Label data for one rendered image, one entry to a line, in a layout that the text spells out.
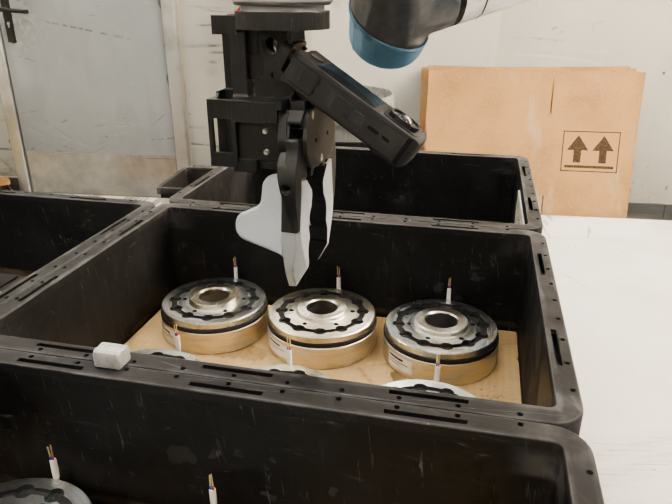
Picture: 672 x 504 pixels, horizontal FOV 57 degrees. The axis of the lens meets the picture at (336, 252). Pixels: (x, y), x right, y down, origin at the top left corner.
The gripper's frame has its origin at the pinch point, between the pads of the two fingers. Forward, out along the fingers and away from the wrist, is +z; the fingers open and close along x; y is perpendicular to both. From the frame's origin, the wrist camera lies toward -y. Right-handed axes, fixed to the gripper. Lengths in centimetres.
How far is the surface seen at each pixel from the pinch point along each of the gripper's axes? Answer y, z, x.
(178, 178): 111, 46, -161
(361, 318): -3.6, 6.9, -3.2
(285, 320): 3.2, 7.0, -0.9
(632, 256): -37, 23, -68
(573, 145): -40, 49, -277
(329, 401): -7.5, -0.1, 19.0
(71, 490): 7.7, 6.6, 23.2
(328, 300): 0.1, 6.2, -4.6
